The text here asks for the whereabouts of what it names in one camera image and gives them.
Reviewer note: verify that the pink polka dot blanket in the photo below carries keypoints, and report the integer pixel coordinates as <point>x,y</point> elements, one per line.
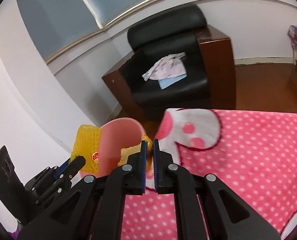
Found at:
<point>254,153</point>

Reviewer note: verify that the pink plastic trash bin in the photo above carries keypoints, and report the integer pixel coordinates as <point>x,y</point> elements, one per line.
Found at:
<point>116,134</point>

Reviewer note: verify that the light blue folded cloth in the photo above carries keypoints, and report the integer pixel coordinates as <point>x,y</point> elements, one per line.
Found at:
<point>164,83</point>

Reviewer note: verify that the yellow foam net sleeve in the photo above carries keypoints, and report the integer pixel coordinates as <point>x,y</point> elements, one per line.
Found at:
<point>87,144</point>

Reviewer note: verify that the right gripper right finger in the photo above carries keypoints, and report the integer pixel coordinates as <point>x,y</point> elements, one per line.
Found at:
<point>171,178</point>

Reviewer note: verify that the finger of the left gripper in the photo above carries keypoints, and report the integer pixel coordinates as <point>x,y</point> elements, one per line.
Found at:
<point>73,166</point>

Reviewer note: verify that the black leather armchair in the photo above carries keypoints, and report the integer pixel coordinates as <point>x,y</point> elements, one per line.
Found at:
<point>209,63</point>

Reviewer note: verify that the floral patterned cloth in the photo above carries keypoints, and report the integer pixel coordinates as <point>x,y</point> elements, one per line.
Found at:
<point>166,67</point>

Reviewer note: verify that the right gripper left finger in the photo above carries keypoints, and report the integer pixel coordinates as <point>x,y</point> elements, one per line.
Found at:
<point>110,195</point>

